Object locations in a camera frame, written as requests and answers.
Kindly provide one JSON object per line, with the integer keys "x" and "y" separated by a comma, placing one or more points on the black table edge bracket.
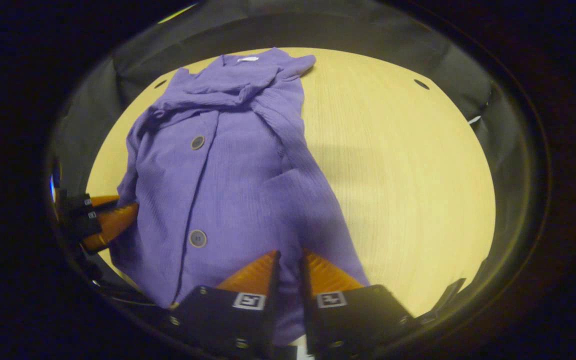
{"x": 445, "y": 297}

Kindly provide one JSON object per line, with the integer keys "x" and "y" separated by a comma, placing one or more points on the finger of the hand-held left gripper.
{"x": 110, "y": 225}
{"x": 93, "y": 202}

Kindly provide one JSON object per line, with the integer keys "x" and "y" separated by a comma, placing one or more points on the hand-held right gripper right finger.
{"x": 308, "y": 310}

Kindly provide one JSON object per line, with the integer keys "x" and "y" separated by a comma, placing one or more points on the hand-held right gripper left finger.
{"x": 270, "y": 310}

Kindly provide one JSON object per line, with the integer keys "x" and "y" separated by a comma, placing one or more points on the purple button shirt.
{"x": 238, "y": 190}

